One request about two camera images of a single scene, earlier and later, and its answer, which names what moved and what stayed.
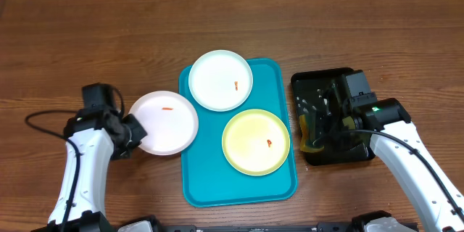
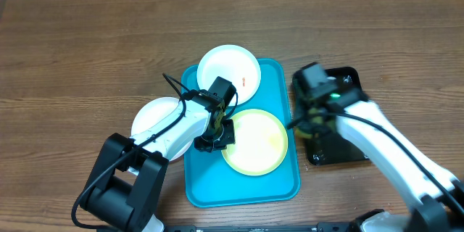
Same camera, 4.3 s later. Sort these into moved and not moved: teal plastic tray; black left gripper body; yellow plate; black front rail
Moved: black left gripper body
Not moved: yellow plate; teal plastic tray; black front rail
